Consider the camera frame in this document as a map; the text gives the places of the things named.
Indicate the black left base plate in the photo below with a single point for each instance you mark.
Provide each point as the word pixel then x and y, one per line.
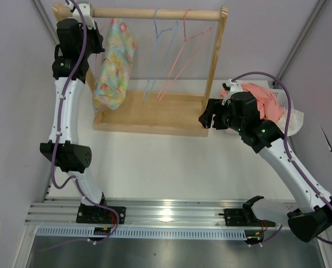
pixel 95 215

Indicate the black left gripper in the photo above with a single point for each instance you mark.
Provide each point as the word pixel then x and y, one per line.
pixel 98 38

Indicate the white sheer garment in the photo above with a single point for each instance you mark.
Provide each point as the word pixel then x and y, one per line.
pixel 295 123

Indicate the wooden hanger rack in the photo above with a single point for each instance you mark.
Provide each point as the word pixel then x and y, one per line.
pixel 175 113

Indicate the pink wire hanger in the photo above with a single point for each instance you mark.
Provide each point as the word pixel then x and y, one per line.
pixel 98 63
pixel 191 46

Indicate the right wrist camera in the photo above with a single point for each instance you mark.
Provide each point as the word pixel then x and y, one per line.
pixel 229 88

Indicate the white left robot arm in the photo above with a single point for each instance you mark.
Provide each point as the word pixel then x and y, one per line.
pixel 69 69

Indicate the white slotted cable duct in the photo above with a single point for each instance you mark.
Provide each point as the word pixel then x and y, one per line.
pixel 143 232

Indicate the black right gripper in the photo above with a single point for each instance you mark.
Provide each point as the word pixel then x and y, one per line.
pixel 214 106

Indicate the blue wire hanger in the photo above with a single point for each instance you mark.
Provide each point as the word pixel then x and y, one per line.
pixel 153 71

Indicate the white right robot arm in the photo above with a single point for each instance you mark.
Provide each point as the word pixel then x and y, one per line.
pixel 312 213

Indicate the white plastic laundry basket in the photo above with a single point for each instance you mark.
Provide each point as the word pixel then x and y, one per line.
pixel 284 100

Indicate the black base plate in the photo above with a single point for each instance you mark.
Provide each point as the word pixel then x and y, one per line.
pixel 95 215
pixel 239 217

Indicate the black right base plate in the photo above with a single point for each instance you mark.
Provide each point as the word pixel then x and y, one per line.
pixel 239 217

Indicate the coral pink garment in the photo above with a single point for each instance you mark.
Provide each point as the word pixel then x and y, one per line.
pixel 267 104

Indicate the aluminium mounting rail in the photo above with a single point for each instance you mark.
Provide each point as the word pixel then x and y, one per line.
pixel 163 213

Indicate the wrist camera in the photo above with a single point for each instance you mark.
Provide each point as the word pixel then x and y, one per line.
pixel 86 10
pixel 229 88

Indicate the floral pastel skirt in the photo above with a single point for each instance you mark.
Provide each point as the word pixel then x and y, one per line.
pixel 111 87

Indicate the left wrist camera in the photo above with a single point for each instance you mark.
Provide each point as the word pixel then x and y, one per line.
pixel 86 10

